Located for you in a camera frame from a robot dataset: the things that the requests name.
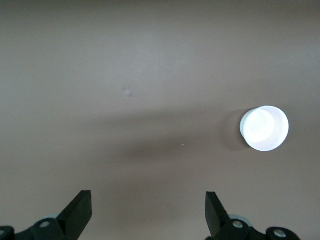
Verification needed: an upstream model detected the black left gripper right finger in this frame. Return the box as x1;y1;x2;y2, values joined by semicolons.
205;191;300;240

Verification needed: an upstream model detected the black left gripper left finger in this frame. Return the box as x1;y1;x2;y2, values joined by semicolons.
0;190;93;240

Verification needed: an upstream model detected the pink bowl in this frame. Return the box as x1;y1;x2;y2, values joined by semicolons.
244;105;290;153

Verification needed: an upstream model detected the white bowl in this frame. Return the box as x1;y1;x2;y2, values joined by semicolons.
239;108;253;146

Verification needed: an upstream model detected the brown table cover sheet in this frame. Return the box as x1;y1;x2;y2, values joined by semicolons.
0;0;320;240

